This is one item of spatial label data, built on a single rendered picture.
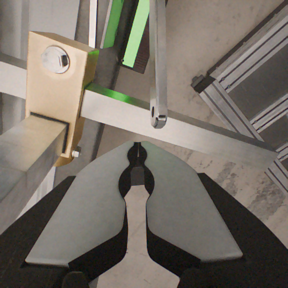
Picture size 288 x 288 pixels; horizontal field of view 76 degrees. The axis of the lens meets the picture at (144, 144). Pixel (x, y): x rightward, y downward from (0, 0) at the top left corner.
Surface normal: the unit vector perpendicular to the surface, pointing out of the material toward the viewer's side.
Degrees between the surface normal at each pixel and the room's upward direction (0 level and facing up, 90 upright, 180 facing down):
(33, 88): 0
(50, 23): 0
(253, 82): 0
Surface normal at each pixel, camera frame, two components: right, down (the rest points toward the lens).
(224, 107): 0.02, 0.49
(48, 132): 0.33, -0.82
